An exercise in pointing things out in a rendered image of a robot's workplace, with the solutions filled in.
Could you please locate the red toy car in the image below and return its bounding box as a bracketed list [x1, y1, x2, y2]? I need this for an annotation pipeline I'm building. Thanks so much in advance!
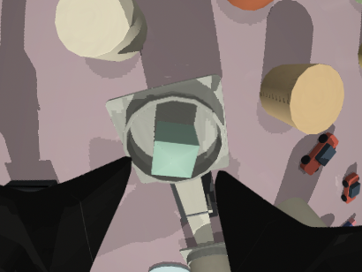
[299, 132, 338, 176]
[341, 172, 361, 204]

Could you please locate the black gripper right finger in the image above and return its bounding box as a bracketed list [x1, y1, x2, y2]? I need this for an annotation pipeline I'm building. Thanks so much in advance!
[215, 171, 362, 272]

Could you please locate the pink and blue eraser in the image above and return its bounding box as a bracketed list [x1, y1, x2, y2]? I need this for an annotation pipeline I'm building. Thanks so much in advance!
[342, 218, 356, 228]

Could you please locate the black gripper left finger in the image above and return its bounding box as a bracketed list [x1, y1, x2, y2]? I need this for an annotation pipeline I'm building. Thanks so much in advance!
[0, 156, 132, 272]

